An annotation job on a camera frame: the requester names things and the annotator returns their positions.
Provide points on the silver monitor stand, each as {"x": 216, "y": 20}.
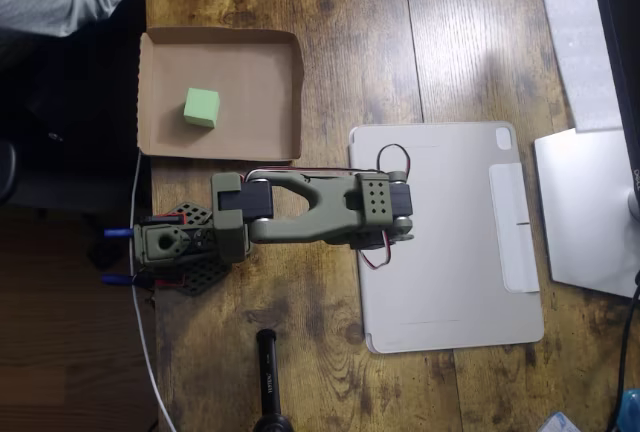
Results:
{"x": 585, "y": 212}

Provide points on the black office chair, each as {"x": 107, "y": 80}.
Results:
{"x": 75, "y": 152}

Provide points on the black computer monitor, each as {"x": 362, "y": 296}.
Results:
{"x": 620, "y": 27}

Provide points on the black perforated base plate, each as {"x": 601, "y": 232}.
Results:
{"x": 200, "y": 279}

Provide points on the white and blue packet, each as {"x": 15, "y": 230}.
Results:
{"x": 560, "y": 423}

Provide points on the white foam sheet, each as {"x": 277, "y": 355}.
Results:
{"x": 575, "y": 42}

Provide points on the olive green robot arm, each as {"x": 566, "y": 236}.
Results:
{"x": 330, "y": 212}

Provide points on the blue round object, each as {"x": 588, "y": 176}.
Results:
{"x": 631, "y": 409}

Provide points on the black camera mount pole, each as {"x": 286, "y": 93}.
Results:
{"x": 270, "y": 377}

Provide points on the tablet in beige case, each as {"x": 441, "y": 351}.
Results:
{"x": 460, "y": 252}

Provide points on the brown cardboard tray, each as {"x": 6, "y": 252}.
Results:
{"x": 250, "y": 77}

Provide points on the green foam cube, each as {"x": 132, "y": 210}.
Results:
{"x": 200, "y": 107}

